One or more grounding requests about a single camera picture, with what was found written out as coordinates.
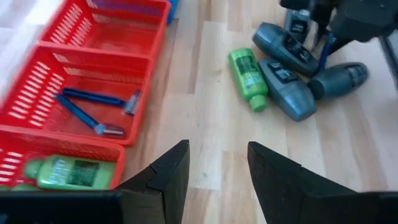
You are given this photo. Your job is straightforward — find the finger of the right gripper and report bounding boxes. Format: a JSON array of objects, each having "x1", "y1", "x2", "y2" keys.
[
  {"x1": 310, "y1": 14, "x2": 326, "y2": 52},
  {"x1": 328, "y1": 36, "x2": 354, "y2": 56}
]

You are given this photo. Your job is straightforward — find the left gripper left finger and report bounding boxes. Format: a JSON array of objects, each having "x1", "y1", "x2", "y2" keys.
[{"x1": 116, "y1": 139, "x2": 190, "y2": 224}]

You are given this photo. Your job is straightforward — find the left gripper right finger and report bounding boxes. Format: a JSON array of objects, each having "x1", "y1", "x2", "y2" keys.
[{"x1": 248, "y1": 142, "x2": 374, "y2": 224}]

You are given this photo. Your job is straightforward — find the blue disposable razor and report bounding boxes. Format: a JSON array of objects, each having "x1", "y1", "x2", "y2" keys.
[
  {"x1": 54, "y1": 93, "x2": 127, "y2": 139},
  {"x1": 316, "y1": 30, "x2": 336, "y2": 74},
  {"x1": 61, "y1": 86, "x2": 143, "y2": 118}
]

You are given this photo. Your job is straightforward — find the dark grey toiletry bottle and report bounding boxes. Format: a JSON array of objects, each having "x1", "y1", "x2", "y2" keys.
[
  {"x1": 251, "y1": 21, "x2": 320, "y2": 78},
  {"x1": 283, "y1": 8, "x2": 312, "y2": 44},
  {"x1": 258, "y1": 57, "x2": 318, "y2": 123}
]

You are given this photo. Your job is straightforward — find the grey handheld vacuum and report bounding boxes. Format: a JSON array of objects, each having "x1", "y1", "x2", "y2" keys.
[{"x1": 307, "y1": 61, "x2": 370, "y2": 101}]

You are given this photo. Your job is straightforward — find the green travel bottle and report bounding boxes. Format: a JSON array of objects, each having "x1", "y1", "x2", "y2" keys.
[
  {"x1": 228, "y1": 47, "x2": 270, "y2": 113},
  {"x1": 24, "y1": 154, "x2": 116, "y2": 191}
]

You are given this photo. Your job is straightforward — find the red plastic basket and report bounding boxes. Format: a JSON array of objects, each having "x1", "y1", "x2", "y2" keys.
[
  {"x1": 0, "y1": 42, "x2": 155, "y2": 146},
  {"x1": 0, "y1": 124, "x2": 126, "y2": 191},
  {"x1": 39, "y1": 0, "x2": 172, "y2": 58}
]

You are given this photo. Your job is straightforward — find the blue plastic basket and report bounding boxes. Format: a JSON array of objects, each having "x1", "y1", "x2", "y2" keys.
[{"x1": 166, "y1": 0, "x2": 180, "y2": 25}]

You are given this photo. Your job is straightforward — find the black aluminium table frame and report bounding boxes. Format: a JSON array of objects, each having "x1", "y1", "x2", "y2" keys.
[{"x1": 378, "y1": 29, "x2": 398, "y2": 93}]

